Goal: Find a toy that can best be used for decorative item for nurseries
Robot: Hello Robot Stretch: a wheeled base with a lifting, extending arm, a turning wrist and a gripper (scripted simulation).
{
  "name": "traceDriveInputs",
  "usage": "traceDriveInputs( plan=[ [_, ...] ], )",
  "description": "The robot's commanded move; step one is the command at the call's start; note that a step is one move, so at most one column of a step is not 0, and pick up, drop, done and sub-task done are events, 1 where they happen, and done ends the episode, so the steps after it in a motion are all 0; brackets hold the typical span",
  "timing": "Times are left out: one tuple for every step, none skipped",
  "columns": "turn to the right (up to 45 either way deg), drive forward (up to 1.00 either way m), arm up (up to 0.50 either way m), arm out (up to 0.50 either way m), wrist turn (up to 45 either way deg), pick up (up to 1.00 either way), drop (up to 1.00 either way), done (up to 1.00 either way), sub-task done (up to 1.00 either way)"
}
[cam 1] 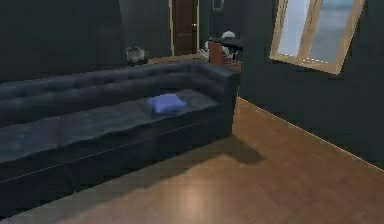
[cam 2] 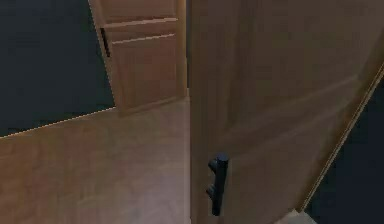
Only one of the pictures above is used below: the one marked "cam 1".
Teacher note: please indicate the blue cushion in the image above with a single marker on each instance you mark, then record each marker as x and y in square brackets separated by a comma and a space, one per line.
[165, 103]

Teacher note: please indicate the reddish brown chair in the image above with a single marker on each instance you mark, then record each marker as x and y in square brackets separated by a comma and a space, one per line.
[216, 53]

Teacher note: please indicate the dark table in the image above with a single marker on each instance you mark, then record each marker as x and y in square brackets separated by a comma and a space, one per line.
[231, 43]

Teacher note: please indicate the white round object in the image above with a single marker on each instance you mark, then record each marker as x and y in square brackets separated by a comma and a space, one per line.
[228, 34]

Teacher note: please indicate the dark brown room door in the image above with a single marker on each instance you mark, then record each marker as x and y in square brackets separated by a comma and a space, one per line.
[184, 26]

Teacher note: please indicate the dark blue tufted sofa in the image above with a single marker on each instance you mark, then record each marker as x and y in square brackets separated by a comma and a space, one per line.
[100, 133]

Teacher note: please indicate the wooden framed window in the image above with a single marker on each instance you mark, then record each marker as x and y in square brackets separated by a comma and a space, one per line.
[313, 31]

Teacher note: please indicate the framed wall picture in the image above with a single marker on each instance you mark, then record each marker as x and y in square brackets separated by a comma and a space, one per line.
[218, 4]

